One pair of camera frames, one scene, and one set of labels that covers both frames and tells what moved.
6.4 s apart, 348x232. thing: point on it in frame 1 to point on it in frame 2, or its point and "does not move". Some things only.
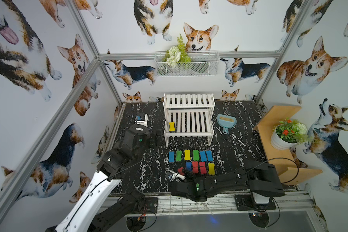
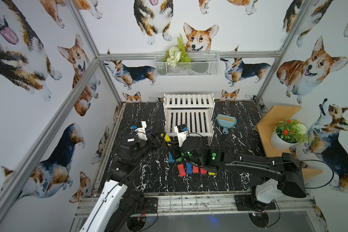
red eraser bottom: x=195 y=168 does not move
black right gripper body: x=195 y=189 to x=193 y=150
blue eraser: x=171 y=156 does not move
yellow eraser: x=172 y=126 to x=167 y=138
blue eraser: x=188 y=166 does not move
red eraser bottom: x=202 y=167 does not move
